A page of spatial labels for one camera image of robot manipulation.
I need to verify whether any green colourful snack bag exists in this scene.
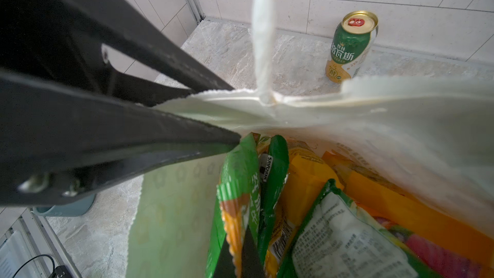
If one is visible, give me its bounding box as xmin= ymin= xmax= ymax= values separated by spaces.
xmin=277 ymin=179 xmax=439 ymax=277

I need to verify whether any teal ceramic cup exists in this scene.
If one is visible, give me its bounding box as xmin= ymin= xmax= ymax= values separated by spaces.
xmin=32 ymin=194 xmax=96 ymax=217

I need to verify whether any narrow green snack packet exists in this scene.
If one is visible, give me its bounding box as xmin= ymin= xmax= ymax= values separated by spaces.
xmin=257 ymin=135 xmax=289 ymax=264

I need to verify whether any green gold drink can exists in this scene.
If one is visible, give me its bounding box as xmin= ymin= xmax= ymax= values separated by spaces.
xmin=325 ymin=10 xmax=379 ymax=84

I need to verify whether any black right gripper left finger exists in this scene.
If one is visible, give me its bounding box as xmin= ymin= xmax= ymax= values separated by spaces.
xmin=212 ymin=239 xmax=236 ymax=278

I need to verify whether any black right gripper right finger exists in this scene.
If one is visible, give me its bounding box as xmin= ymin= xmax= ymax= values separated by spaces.
xmin=241 ymin=227 xmax=265 ymax=278

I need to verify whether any white printed paper bag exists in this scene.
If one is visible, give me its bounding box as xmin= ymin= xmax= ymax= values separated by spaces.
xmin=126 ymin=0 xmax=493 ymax=277

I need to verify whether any yellow orange snack bag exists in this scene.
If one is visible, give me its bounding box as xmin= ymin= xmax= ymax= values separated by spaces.
xmin=264 ymin=144 xmax=493 ymax=277

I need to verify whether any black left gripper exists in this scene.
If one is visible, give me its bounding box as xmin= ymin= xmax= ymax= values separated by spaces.
xmin=1 ymin=0 xmax=240 ymax=206

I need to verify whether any aluminium mounting rail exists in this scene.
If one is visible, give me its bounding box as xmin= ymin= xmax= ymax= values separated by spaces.
xmin=6 ymin=209 xmax=81 ymax=277

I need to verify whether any pink red snack bag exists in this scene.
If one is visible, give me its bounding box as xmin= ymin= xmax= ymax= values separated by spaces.
xmin=374 ymin=216 xmax=493 ymax=277

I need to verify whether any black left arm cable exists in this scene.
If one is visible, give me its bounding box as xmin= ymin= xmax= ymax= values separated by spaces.
xmin=11 ymin=254 xmax=74 ymax=278

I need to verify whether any green chip snack bag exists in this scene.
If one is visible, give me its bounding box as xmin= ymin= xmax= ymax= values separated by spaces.
xmin=205 ymin=133 xmax=261 ymax=277

